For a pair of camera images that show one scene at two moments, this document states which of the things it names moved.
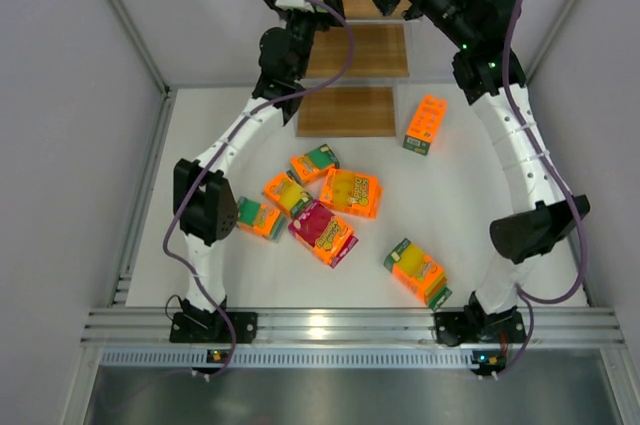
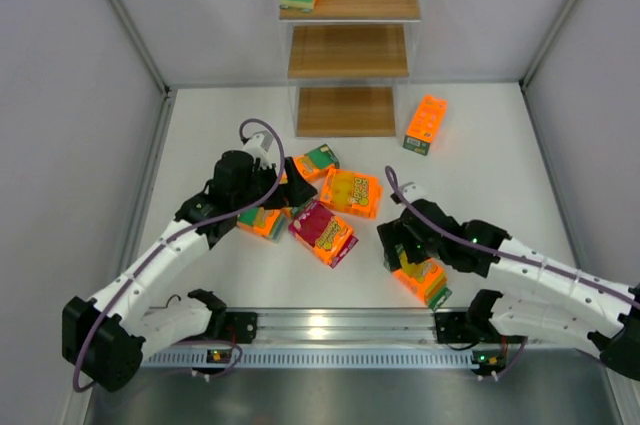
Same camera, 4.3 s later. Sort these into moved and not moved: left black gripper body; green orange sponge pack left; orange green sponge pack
Moved: left black gripper body
Not moved: green orange sponge pack left; orange green sponge pack
